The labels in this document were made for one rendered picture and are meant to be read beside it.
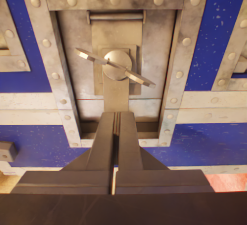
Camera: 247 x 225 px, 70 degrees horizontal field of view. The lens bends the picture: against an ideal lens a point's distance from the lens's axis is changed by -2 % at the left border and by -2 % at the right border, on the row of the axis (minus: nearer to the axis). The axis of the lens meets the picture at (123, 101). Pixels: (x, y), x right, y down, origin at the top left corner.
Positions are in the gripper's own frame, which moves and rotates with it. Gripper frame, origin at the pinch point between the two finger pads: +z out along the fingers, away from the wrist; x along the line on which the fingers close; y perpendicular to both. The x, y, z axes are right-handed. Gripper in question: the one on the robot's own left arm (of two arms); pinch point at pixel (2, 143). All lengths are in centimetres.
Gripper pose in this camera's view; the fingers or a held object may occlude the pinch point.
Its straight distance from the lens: 28.9
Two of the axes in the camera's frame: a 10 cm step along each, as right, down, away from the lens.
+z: 9.9, 1.2, 1.1
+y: 1.7, -7.6, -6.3
